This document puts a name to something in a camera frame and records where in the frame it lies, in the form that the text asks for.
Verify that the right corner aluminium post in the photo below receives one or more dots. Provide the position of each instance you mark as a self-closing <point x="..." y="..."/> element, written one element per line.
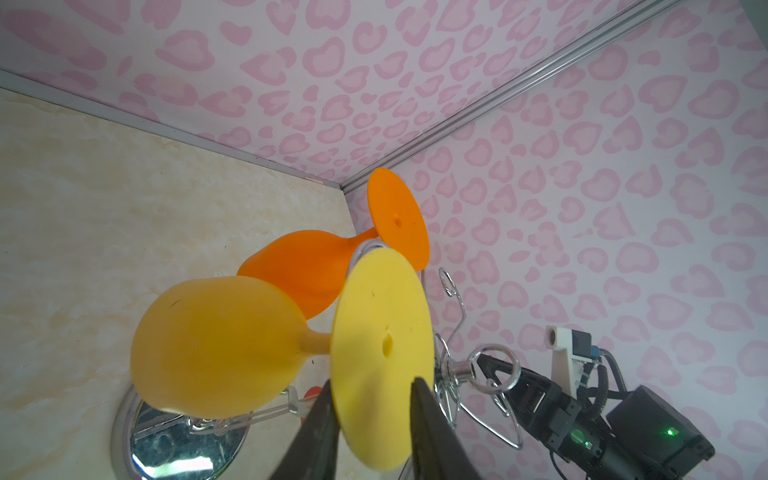
<point x="587" y="44"/>

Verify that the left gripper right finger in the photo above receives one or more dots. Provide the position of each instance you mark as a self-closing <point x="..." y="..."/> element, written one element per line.
<point x="436" y="450"/>

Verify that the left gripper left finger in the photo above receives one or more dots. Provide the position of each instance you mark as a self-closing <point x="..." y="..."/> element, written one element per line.
<point x="314" y="450"/>

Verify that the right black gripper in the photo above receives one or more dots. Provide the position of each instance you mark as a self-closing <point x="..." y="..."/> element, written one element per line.
<point x="546" y="413"/>

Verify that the orange wine glass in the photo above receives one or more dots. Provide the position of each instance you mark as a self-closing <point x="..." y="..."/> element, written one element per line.
<point x="310" y="265"/>

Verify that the chrome wire glass rack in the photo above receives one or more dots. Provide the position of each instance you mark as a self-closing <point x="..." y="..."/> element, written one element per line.
<point x="148" y="443"/>

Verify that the red wine glass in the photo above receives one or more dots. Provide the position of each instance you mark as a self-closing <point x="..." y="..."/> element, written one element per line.
<point x="312" y="393"/>

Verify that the yellow wine glass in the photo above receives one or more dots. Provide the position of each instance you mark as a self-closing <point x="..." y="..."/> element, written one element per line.
<point x="218" y="348"/>

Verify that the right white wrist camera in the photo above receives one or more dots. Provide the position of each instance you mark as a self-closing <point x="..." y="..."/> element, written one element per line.
<point x="571" y="351"/>

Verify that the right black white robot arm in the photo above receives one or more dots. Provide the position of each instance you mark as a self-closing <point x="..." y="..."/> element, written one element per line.
<point x="609" y="434"/>

